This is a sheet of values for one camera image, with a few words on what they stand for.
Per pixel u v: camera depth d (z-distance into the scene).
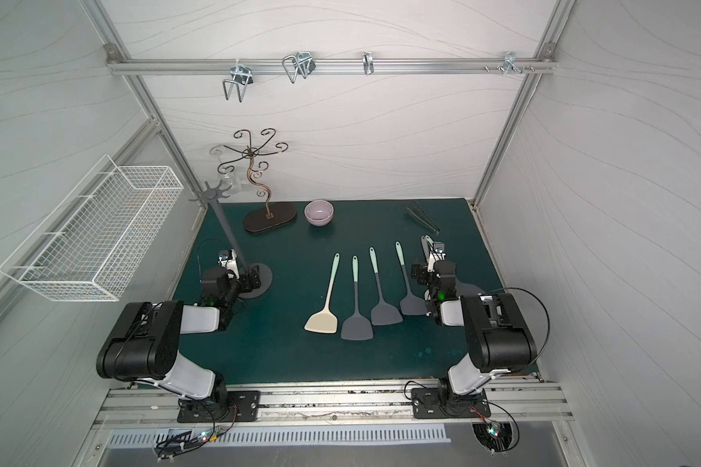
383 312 0.92
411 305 0.95
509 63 0.77
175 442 0.71
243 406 0.74
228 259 0.81
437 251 0.82
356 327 0.84
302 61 0.75
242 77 0.78
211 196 0.68
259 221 1.10
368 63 0.78
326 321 0.87
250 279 0.86
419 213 1.17
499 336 0.46
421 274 0.87
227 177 0.99
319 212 1.14
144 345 0.45
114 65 0.77
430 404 0.73
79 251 0.65
